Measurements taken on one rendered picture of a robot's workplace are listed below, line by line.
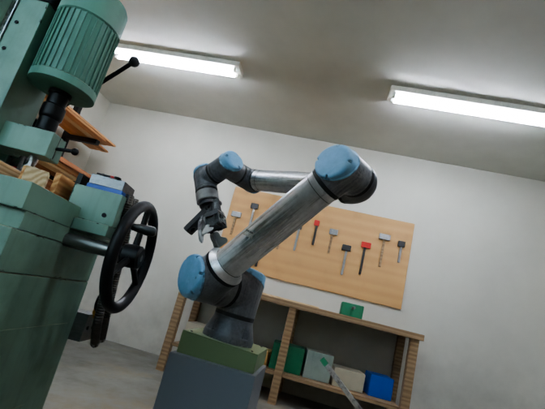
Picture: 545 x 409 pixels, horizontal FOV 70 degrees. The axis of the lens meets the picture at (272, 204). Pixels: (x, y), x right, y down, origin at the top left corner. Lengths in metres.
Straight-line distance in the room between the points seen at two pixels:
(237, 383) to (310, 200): 0.64
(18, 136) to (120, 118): 4.18
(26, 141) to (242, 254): 0.67
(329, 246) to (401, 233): 0.77
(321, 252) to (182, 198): 1.70
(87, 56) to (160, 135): 3.84
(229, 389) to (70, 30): 1.16
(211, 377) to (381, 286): 3.05
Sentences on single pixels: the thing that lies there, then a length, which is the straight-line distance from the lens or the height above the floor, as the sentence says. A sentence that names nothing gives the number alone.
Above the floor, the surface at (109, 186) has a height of 0.98.
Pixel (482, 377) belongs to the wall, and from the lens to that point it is 4.51.
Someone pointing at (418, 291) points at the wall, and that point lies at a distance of 4.33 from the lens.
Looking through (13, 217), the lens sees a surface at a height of 0.82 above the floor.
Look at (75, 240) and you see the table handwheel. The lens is 1.11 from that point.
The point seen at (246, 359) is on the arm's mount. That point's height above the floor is 0.59.
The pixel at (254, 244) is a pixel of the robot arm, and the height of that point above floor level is 0.94.
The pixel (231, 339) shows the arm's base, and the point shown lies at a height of 0.63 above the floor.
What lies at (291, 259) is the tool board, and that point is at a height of 1.29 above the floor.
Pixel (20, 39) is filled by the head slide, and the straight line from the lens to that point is 1.34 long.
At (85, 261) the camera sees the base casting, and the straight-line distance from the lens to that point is 1.27.
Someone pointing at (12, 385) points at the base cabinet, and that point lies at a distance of 1.19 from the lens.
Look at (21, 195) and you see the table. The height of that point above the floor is 0.87.
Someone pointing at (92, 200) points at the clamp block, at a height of 0.93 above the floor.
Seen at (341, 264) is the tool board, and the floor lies 1.35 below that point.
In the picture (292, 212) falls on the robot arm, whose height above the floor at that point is 1.06.
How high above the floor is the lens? 0.78
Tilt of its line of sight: 14 degrees up
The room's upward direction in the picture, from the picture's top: 14 degrees clockwise
